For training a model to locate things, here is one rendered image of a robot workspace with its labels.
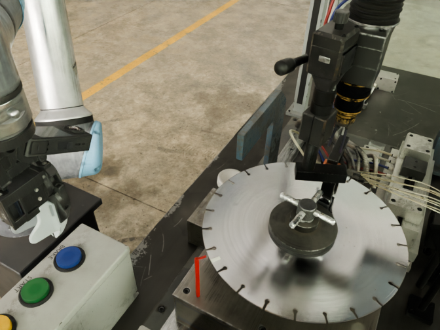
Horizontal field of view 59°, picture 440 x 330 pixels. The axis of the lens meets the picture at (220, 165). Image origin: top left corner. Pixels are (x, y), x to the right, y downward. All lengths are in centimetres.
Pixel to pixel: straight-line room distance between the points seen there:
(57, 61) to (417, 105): 114
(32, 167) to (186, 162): 174
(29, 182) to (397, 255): 53
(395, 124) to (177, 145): 138
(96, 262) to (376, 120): 98
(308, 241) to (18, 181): 42
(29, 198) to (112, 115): 217
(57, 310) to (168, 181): 153
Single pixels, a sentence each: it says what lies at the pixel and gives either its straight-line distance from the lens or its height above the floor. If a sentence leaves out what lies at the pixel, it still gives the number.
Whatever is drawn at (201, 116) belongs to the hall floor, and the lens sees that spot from 261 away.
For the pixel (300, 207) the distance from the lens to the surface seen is 62.
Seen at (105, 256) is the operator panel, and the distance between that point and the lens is 70.
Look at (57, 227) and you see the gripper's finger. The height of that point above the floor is 100.
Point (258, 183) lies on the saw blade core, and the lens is 72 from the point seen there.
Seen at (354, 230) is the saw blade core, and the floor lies 95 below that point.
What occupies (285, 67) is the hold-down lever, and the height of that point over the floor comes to 122.
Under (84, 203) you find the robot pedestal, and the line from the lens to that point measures 101.
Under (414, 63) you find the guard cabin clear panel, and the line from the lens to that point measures 176.
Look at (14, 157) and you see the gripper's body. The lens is 53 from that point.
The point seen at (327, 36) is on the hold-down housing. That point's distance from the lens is 53.
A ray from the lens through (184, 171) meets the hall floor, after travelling 218.
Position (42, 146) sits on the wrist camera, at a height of 114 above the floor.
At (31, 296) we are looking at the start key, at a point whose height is 91.
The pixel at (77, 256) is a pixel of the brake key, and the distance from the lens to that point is 70.
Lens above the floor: 144
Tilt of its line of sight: 41 degrees down
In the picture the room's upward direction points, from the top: 2 degrees clockwise
